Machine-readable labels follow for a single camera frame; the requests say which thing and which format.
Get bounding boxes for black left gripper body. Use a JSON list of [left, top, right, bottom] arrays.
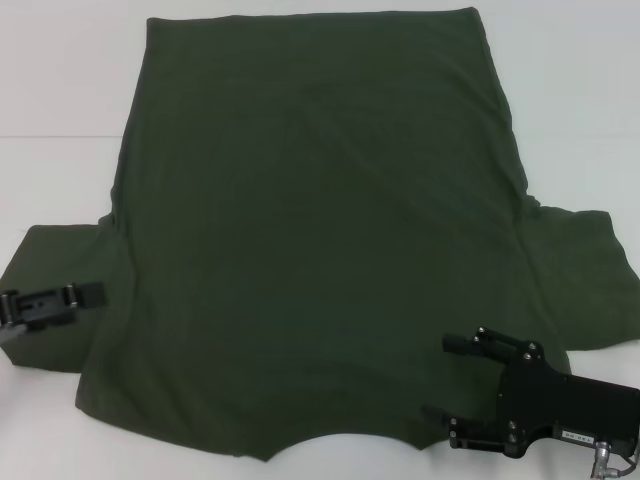
[[0, 287, 70, 344]]

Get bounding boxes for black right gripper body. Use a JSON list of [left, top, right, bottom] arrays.
[[493, 348, 640, 458]]

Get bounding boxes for dark green t-shirt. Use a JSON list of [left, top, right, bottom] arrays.
[[0, 7, 640, 459]]

